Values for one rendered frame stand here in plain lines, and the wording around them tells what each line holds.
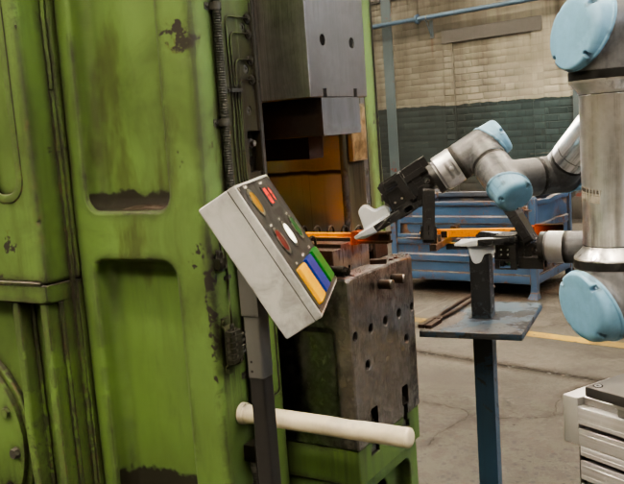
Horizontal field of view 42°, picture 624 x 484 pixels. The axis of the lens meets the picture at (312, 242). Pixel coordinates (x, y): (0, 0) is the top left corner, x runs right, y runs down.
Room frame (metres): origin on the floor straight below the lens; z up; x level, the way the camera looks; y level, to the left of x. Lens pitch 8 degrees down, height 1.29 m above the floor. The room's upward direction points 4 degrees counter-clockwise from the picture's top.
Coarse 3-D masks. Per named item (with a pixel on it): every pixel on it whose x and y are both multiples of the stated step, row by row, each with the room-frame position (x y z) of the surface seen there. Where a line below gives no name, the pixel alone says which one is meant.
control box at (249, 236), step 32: (224, 192) 1.42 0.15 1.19; (256, 192) 1.54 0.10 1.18; (224, 224) 1.42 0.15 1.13; (256, 224) 1.41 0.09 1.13; (288, 224) 1.63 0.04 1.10; (256, 256) 1.41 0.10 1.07; (288, 256) 1.44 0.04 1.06; (256, 288) 1.41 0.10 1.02; (288, 288) 1.40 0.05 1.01; (288, 320) 1.40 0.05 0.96
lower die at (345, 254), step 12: (312, 240) 2.16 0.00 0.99; (324, 240) 2.14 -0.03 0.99; (336, 240) 2.12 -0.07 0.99; (348, 240) 2.10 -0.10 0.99; (324, 252) 2.03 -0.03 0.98; (336, 252) 2.04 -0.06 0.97; (348, 252) 2.09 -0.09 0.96; (360, 252) 2.15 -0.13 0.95; (336, 264) 2.03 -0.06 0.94; (348, 264) 2.09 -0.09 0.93; (360, 264) 2.14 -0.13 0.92
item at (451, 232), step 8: (536, 224) 2.36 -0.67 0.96; (544, 224) 2.35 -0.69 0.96; (552, 224) 2.34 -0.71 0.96; (560, 224) 2.33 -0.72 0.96; (440, 232) 2.47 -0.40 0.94; (448, 232) 2.46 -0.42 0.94; (456, 232) 2.45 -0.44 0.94; (464, 232) 2.44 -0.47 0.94; (472, 232) 2.43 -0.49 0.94; (536, 232) 2.36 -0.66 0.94
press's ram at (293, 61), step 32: (256, 0) 2.05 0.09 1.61; (288, 0) 2.00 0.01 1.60; (320, 0) 2.04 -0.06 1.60; (352, 0) 2.19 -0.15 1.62; (256, 32) 2.05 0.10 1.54; (288, 32) 2.00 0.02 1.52; (320, 32) 2.03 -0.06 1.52; (352, 32) 2.18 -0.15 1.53; (288, 64) 2.01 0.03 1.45; (320, 64) 2.02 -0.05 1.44; (352, 64) 2.17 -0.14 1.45; (288, 96) 2.01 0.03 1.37; (320, 96) 2.02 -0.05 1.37; (352, 96) 2.16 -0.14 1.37
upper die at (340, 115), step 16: (272, 112) 2.10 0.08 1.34; (288, 112) 2.07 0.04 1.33; (304, 112) 2.05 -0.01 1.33; (320, 112) 2.02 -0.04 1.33; (336, 112) 2.08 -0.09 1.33; (352, 112) 2.15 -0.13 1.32; (272, 128) 2.10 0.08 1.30; (288, 128) 2.07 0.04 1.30; (304, 128) 2.05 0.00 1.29; (320, 128) 2.02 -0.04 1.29; (336, 128) 2.07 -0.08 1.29; (352, 128) 2.15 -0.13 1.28
